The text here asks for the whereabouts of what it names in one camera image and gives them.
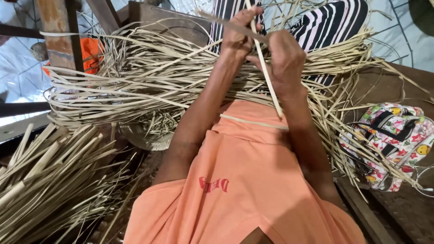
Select person's left hand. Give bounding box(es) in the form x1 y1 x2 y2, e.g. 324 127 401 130
220 6 264 63

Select person's orange shirt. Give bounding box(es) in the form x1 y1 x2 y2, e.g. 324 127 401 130
123 100 367 244

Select bundle of thick bamboo slats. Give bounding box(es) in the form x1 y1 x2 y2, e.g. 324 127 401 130
0 123 143 244

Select long pale bamboo strip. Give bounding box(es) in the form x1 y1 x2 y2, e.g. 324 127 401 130
245 0 283 118

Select person's striped trousers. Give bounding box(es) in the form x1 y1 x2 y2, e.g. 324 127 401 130
208 0 370 96

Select brown-bladed knife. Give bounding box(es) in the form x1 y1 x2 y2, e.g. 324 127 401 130
196 9 270 44

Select dark green round object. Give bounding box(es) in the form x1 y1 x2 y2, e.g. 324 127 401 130
408 0 434 37

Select floral print backpack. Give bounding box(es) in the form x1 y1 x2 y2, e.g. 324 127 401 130
339 103 434 192

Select dark wooden rail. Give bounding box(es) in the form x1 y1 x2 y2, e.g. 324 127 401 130
0 23 45 39
0 101 52 118

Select brown wooden plank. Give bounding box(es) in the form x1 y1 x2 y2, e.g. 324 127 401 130
126 1 213 47

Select white cable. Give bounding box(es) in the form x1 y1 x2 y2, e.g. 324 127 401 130
414 165 434 198

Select person's right hand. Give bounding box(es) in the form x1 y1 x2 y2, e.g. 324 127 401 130
246 29 308 101

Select rusty wooden post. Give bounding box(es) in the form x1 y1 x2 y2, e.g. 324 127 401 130
35 0 85 74

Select heap of thin bamboo strips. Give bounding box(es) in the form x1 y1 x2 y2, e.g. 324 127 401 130
43 0 434 203

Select round grey stone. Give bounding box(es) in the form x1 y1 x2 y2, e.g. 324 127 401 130
30 42 49 62

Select orange cloth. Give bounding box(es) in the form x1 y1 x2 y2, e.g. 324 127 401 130
41 37 105 77

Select woven straw basket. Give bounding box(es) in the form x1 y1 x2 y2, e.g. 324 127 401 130
119 109 186 152

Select short flat bamboo strip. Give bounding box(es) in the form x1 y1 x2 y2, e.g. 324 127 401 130
220 113 289 131

